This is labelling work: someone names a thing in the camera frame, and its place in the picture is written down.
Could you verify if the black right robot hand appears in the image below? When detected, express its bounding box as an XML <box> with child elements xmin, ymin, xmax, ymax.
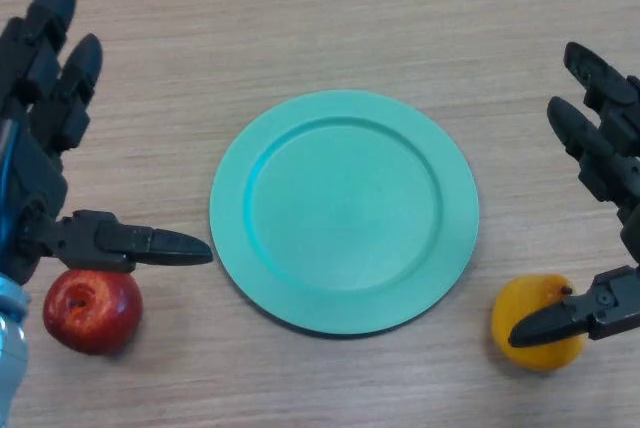
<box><xmin>507</xmin><ymin>41</ymin><xmax>640</xmax><ymax>349</ymax></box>

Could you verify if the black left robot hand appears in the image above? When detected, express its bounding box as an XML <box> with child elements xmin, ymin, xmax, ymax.
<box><xmin>0</xmin><ymin>0</ymin><xmax>215</xmax><ymax>285</ymax></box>

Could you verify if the yellow pear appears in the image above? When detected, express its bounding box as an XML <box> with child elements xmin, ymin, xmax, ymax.
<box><xmin>490</xmin><ymin>272</ymin><xmax>587</xmax><ymax>373</ymax></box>

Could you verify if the green round plate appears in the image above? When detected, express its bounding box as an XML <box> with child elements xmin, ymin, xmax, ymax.
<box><xmin>208</xmin><ymin>89</ymin><xmax>481</xmax><ymax>339</ymax></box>

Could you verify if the red apple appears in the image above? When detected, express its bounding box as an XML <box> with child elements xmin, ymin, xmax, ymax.
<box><xmin>42</xmin><ymin>269</ymin><xmax>145</xmax><ymax>357</ymax></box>

